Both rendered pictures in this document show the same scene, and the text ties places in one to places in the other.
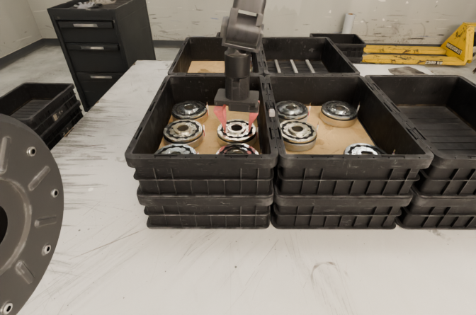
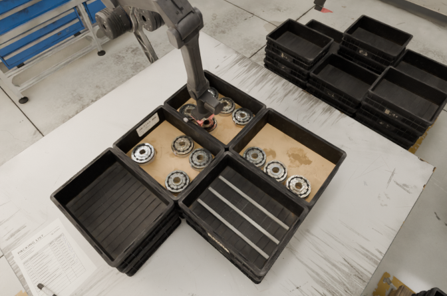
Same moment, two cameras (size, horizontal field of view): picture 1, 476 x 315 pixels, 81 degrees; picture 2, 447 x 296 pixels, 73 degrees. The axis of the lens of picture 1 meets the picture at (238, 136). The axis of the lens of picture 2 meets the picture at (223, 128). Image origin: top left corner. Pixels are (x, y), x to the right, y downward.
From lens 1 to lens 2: 1.55 m
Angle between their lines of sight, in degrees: 81
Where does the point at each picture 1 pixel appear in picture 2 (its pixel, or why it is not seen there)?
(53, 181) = (151, 25)
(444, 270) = not seen: hidden behind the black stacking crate
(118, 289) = not seen: hidden behind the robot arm
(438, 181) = (110, 160)
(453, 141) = (109, 215)
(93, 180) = (252, 92)
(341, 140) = (163, 165)
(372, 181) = (134, 140)
